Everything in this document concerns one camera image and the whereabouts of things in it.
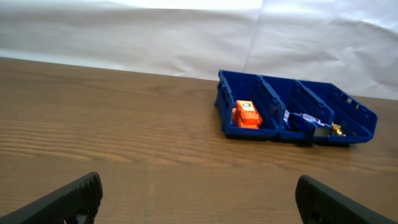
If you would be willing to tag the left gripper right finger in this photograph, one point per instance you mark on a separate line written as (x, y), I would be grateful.
(326, 202)

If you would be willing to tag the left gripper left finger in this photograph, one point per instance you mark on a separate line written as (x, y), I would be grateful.
(71, 199)

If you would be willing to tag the gold candy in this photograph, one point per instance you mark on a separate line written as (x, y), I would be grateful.
(337, 130)

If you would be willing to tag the blue candy pack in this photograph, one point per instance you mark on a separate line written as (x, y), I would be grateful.
(308, 123)
(286, 119)

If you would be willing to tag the blue tray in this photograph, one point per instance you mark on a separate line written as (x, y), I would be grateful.
(267, 93)

